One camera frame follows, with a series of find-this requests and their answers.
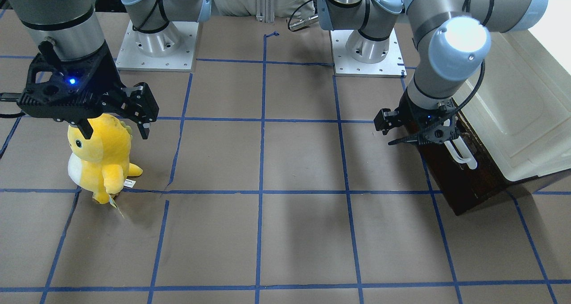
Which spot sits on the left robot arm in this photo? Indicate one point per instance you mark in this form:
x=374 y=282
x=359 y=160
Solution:
x=452 y=38

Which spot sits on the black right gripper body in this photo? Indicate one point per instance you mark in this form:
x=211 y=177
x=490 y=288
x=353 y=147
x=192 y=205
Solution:
x=112 y=77

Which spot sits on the white drawer handle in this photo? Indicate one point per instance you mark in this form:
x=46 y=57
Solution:
x=460 y=152

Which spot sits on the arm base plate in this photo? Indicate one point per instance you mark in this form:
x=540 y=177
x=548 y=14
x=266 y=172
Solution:
x=172 y=49
x=356 y=56

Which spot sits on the dark wooden drawer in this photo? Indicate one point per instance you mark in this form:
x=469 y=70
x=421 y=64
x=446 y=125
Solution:
x=464 y=189

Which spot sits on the aluminium frame post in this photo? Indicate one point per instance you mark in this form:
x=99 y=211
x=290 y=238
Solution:
x=265 y=11

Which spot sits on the cream plastic cabinet top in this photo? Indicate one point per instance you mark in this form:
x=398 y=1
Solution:
x=522 y=110

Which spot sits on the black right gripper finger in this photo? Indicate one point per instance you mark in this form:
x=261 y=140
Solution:
x=85 y=128
x=144 y=129

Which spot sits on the yellow plush toy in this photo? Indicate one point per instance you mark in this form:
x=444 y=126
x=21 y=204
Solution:
x=101 y=164

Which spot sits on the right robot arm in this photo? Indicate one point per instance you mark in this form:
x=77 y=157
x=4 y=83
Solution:
x=75 y=30

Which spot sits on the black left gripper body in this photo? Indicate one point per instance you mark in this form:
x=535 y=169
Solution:
x=407 y=110

